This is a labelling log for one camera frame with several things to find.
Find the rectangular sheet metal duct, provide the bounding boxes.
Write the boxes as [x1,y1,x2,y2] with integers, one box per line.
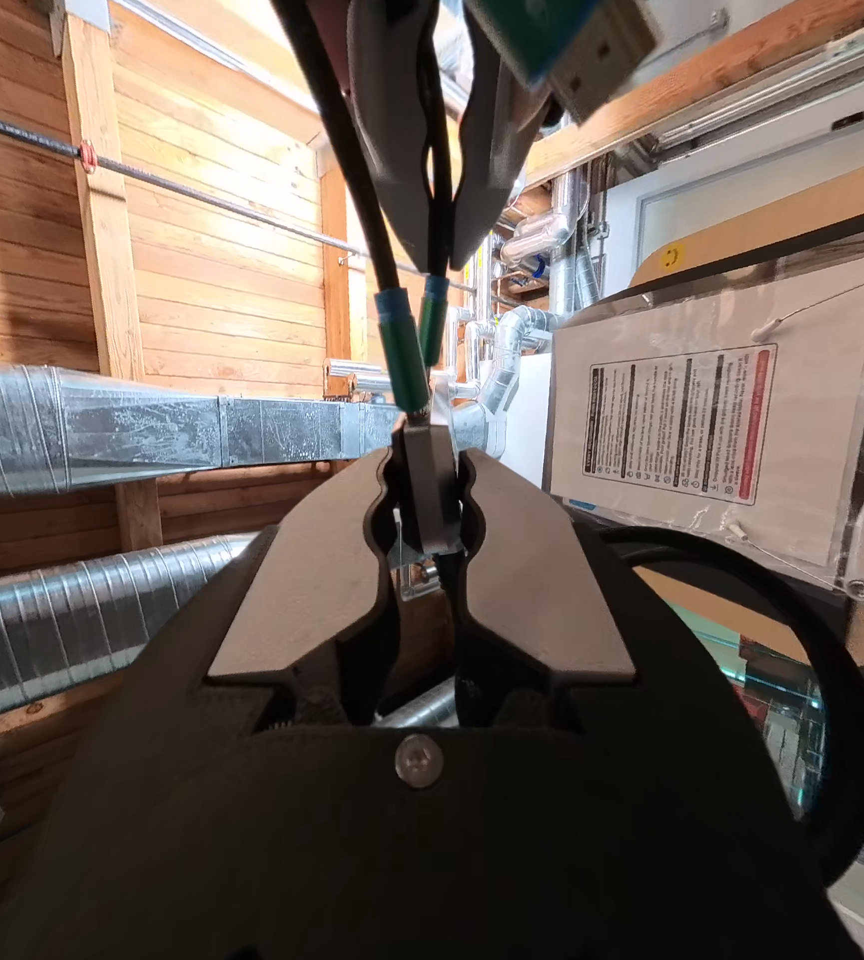
[0,360,436,505]

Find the instruction sign on wooden board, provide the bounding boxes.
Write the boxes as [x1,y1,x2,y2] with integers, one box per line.
[540,161,864,669]

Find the large spiral ventilation duct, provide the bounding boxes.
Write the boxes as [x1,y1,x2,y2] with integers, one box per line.
[0,531,262,732]

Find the black switch pigtail cable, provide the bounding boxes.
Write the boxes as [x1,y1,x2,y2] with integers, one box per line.
[598,525,864,890]

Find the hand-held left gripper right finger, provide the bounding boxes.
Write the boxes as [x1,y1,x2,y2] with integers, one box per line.
[453,448,638,727]

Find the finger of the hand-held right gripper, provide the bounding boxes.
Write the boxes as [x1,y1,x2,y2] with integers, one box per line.
[449,0,549,271]
[345,0,440,273]

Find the silver insulated pipes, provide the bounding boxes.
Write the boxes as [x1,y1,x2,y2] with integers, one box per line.
[432,168,607,470]

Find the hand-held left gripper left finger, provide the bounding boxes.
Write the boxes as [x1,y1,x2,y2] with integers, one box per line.
[205,446,403,727]

